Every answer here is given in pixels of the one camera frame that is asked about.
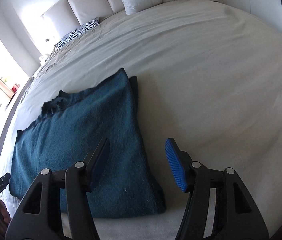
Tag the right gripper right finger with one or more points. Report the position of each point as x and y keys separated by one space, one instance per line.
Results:
x=236 y=213

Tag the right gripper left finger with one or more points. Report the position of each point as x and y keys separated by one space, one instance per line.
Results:
x=39 y=216

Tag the dark teal knit sweater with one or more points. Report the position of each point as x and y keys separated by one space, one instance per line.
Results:
x=70 y=126

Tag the red object on windowsill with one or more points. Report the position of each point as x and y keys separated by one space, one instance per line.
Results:
x=15 y=87

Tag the beige bed sheet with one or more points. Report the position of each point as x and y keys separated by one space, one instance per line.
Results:
x=209 y=75

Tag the zebra print pillow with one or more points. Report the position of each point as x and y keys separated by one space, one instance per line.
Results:
x=91 y=24

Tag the white padded headboard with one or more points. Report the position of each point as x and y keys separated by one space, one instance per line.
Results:
x=66 y=15

